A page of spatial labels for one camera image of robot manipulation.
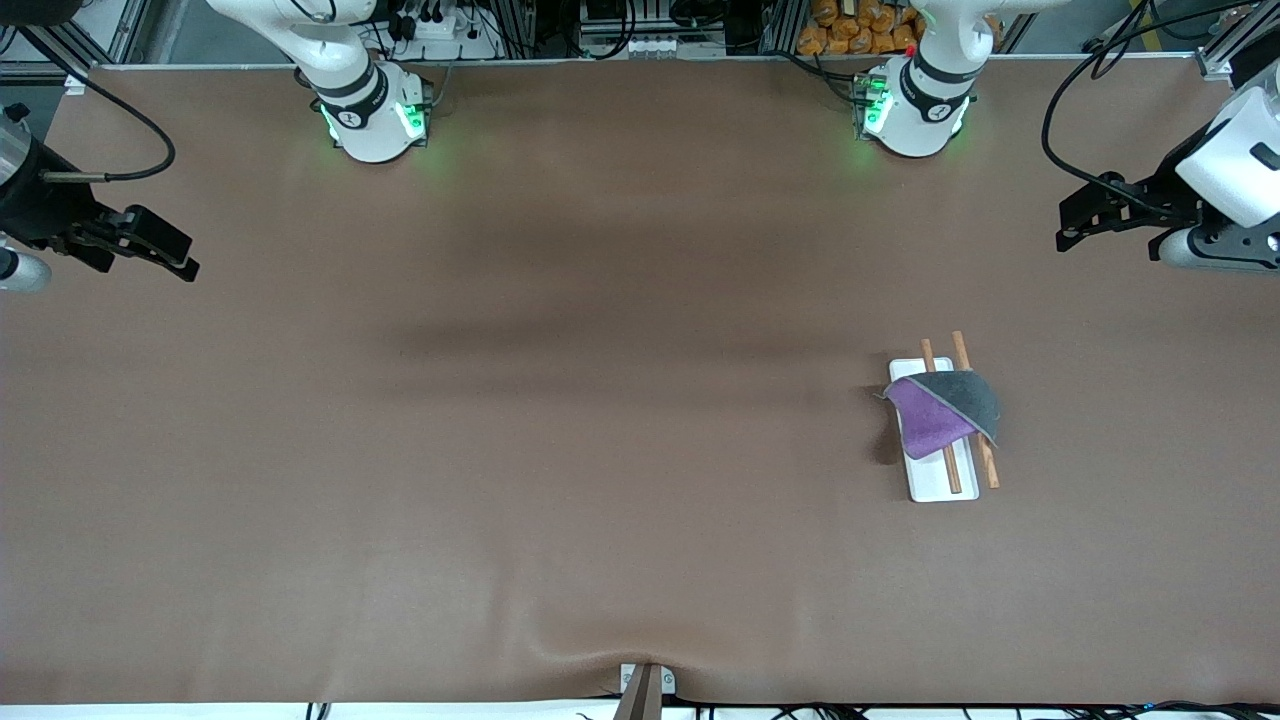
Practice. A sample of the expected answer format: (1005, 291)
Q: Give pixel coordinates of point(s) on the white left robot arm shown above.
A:
(925, 110)

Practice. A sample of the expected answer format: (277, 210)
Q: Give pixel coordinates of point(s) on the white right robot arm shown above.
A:
(365, 120)

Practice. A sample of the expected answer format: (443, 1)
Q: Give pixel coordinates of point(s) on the aluminium frame profile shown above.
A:
(90, 40)
(1235, 40)

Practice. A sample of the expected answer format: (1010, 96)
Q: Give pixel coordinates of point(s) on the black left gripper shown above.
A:
(1158, 190)

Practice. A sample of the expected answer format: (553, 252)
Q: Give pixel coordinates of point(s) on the wooden rack rod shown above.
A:
(990, 470)
(955, 475)

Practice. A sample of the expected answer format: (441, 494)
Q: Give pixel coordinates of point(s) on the grey and purple towel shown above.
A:
(960, 400)

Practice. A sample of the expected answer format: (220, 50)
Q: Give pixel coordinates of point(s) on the white socket block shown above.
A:
(660, 46)

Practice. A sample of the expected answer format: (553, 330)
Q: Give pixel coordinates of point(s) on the white rack base tray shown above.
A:
(930, 480)

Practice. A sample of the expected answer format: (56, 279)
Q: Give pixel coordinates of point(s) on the brown table mat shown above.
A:
(600, 300)

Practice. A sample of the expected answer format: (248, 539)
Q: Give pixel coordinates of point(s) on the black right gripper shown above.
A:
(32, 205)

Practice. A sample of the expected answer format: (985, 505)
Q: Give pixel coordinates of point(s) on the brown camera post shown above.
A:
(640, 700)

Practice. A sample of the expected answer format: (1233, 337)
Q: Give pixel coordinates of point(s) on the white post bracket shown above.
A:
(668, 682)

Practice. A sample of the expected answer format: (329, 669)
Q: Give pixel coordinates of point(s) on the orange packaged items pile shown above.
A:
(850, 30)

